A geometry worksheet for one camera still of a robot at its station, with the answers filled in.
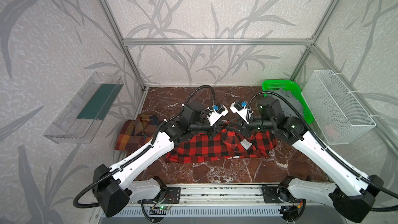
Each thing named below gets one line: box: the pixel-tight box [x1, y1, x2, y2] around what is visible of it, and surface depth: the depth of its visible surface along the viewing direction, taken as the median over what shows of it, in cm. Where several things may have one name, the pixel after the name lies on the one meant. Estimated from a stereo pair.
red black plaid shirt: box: [165, 128, 278, 164], surface depth 87 cm
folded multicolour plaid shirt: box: [115, 113, 159, 152], surface depth 96 cm
